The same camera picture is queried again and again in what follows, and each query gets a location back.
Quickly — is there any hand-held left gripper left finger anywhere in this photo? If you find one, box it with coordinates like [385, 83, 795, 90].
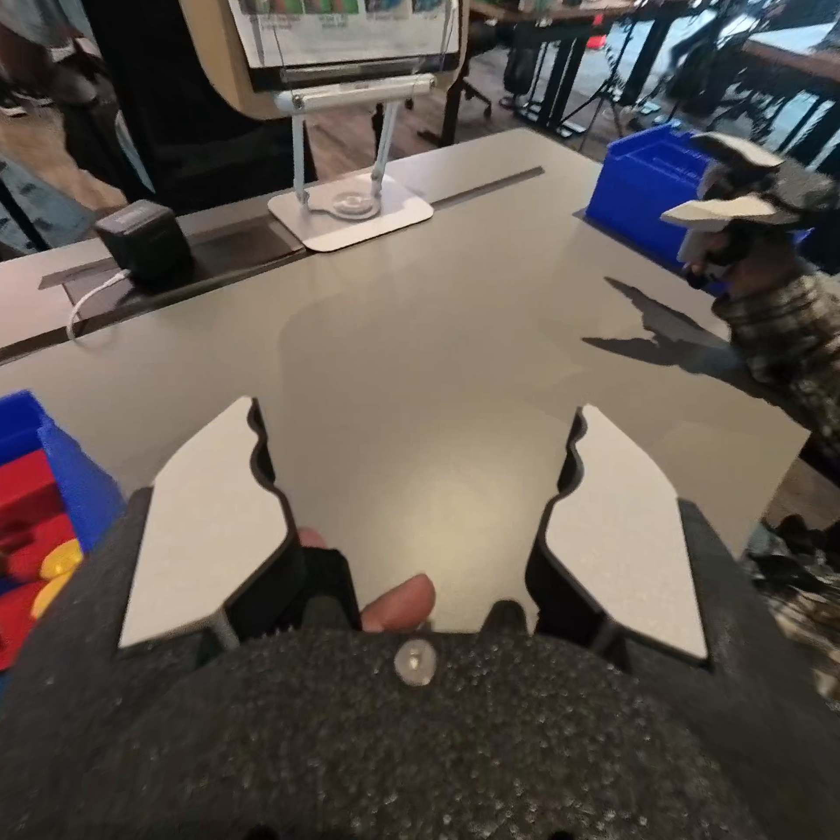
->
[118, 395, 306, 651]

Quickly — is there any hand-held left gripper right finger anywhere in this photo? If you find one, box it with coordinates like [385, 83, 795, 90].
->
[525, 403, 710, 662]

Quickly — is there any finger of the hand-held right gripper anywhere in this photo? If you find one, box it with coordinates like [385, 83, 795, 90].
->
[659, 193, 798, 232]
[692, 131, 785, 170]

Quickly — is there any blue plastic bin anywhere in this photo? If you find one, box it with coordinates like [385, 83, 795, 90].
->
[584, 121, 815, 277]
[0, 390, 129, 673]

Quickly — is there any pile of colourful toy blocks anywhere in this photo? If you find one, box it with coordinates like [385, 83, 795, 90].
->
[0, 449, 85, 670]

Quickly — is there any person's right forearm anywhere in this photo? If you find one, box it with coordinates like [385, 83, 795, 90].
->
[712, 272, 840, 460]

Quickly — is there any person's right hand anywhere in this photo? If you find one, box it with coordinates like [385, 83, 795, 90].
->
[712, 225, 812, 301]

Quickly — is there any person's left hand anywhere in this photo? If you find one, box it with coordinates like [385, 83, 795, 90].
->
[298, 528, 437, 634]

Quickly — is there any black tripod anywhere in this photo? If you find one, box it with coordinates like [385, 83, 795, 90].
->
[564, 36, 634, 132]

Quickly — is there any person's plaid shirt torso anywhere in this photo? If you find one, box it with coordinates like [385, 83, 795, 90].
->
[745, 515, 840, 710]

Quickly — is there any black power adapter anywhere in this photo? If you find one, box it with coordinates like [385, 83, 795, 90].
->
[94, 200, 194, 286]

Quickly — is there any tablet with instruction screen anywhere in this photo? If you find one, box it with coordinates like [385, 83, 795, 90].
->
[226, 0, 463, 93]

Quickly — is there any black mesh chair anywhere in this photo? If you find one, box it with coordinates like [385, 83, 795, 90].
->
[82, 0, 316, 214]

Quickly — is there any white cable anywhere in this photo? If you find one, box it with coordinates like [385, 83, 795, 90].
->
[66, 269, 132, 342]

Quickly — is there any dark table cable channel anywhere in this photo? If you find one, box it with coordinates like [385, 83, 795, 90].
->
[0, 167, 546, 365]

